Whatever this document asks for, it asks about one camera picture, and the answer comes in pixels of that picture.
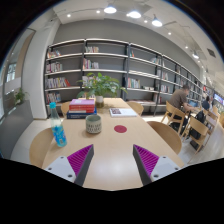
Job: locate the small plant by window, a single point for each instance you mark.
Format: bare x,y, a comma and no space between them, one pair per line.
19,96

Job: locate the seated man brown shirt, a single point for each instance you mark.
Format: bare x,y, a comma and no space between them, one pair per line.
179,99

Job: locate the blue plastic water bottle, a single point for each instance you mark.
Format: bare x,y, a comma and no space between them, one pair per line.
57,127

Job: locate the wooden chair far left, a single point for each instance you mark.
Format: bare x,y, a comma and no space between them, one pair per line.
65,108

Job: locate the seated person in background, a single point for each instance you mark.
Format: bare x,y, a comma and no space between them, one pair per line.
206,103

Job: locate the wooden chair near right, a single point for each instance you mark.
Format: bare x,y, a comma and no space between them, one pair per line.
169,135

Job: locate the wooden chair with bag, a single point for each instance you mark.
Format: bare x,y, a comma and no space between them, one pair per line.
197,131

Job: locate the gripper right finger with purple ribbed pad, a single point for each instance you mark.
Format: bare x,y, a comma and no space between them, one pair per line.
152,167

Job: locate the dark blue bottom book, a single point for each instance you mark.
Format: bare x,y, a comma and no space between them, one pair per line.
80,115

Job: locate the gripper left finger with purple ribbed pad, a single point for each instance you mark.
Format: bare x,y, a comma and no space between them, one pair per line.
74,167

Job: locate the green potted plant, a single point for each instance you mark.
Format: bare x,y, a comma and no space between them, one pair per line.
99,85

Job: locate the grey wall bookshelf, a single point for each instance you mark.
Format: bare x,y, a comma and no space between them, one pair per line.
146,75

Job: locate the pink top book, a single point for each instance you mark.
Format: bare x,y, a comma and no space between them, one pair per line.
82,102

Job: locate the red middle book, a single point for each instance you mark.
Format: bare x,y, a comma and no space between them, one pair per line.
82,108

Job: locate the red round coaster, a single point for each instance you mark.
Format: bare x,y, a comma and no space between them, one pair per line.
120,128

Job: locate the patterned ceramic cup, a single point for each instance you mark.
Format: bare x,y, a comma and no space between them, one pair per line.
93,124

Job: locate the wooden chair near left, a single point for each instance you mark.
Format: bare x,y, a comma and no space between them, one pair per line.
39,147

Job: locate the open magazine on table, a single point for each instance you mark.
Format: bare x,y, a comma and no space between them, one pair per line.
122,112

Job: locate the wooden chair under man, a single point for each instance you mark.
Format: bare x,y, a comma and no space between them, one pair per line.
174,115

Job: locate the wooden chair far right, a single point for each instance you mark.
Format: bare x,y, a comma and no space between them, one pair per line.
138,108

